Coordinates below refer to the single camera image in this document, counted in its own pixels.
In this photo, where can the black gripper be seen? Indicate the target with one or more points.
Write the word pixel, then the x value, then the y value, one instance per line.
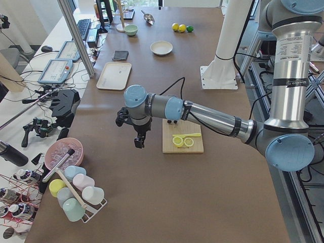
pixel 140 129

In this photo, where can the cream round plate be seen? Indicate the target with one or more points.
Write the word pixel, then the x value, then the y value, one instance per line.
pixel 161 47

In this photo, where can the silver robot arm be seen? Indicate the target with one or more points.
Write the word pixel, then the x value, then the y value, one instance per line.
pixel 283 137

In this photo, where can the cream rabbit tray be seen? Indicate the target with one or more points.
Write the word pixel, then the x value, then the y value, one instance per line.
pixel 114 76

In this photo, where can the lemon slice lower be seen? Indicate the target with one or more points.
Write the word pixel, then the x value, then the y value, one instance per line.
pixel 178 141

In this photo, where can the lemon slice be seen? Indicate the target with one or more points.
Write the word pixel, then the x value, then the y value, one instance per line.
pixel 178 141
pixel 188 142

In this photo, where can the wooden cutting board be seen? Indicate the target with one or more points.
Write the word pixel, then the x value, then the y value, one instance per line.
pixel 182 127

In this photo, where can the lemon slice upper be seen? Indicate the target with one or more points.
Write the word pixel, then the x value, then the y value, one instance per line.
pixel 188 142

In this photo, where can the yellow plastic knife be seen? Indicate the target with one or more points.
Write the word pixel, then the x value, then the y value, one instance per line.
pixel 187 135

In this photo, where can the metal muddler black tip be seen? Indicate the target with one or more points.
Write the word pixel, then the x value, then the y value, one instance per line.
pixel 61 162

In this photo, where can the pink ice bowl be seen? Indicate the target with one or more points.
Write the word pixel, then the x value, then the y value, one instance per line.
pixel 60 148

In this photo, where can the white cup rack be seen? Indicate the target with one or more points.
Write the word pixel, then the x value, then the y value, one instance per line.
pixel 83 207

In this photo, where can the grey folded cloth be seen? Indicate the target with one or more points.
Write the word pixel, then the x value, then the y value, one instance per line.
pixel 120 55

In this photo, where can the blue teach pendant near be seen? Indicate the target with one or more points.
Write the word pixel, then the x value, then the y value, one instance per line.
pixel 56 71

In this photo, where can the blue teach pendant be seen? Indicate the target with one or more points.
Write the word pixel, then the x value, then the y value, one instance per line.
pixel 69 51
pixel 56 71

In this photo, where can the green bowl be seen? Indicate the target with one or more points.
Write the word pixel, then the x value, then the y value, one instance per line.
pixel 131 30

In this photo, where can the blue teach pendant far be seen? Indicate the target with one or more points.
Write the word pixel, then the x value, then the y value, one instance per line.
pixel 69 51

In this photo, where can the wooden glass stand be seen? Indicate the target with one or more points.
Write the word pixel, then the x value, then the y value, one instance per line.
pixel 120 27

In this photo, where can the yellow lemon lower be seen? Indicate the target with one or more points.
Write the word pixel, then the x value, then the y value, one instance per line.
pixel 175 26

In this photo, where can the yellow lemon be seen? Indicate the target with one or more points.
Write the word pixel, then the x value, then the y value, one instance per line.
pixel 175 26
pixel 182 28

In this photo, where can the yellow lemon upper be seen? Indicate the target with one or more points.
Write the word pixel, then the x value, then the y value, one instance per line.
pixel 182 28

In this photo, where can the green lime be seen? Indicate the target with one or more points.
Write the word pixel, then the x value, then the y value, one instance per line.
pixel 189 28

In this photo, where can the metal ice scoop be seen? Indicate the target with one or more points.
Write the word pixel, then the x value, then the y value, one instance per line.
pixel 148 18

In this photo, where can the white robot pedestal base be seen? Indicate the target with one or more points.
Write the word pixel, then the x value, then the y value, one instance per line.
pixel 220 73

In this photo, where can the aluminium frame post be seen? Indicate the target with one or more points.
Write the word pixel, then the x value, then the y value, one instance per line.
pixel 72 26

